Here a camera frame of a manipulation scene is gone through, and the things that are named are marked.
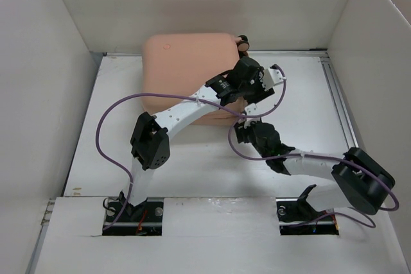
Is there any purple cable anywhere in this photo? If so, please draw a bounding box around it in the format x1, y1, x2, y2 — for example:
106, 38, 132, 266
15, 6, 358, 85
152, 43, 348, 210
228, 119, 401, 229
96, 64, 288, 232

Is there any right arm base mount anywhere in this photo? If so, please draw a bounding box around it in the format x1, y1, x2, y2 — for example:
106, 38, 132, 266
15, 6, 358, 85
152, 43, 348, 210
275, 198, 339, 235

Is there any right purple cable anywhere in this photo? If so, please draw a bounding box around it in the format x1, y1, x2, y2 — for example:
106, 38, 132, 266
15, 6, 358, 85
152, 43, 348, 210
228, 119, 401, 229

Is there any pink hardshell suitcase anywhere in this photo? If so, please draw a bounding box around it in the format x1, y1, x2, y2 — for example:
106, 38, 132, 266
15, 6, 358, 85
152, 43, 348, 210
141, 31, 251, 126

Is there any aluminium rail right side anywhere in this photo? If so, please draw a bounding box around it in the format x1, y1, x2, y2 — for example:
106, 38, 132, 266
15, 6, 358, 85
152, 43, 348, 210
320, 54, 358, 148

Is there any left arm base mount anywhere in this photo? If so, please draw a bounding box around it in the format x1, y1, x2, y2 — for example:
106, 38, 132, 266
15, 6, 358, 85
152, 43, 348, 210
102, 198, 164, 236

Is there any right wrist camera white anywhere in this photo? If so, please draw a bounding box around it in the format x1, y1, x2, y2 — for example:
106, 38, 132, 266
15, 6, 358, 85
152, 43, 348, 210
243, 103, 261, 128

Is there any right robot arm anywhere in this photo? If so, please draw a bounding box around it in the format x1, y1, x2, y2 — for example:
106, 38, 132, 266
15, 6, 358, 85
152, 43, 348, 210
230, 121, 396, 219

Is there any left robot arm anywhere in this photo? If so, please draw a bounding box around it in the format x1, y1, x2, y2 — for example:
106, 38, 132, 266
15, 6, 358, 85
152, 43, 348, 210
119, 56, 284, 221

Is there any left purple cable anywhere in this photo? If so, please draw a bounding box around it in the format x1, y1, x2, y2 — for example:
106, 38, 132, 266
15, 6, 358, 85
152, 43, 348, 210
96, 64, 288, 232

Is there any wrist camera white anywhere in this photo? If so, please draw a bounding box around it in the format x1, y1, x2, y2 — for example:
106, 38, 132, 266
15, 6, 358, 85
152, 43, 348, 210
243, 103, 261, 128
261, 64, 286, 91

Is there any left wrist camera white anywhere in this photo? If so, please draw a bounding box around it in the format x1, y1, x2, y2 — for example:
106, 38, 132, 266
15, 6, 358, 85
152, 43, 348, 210
261, 64, 286, 91

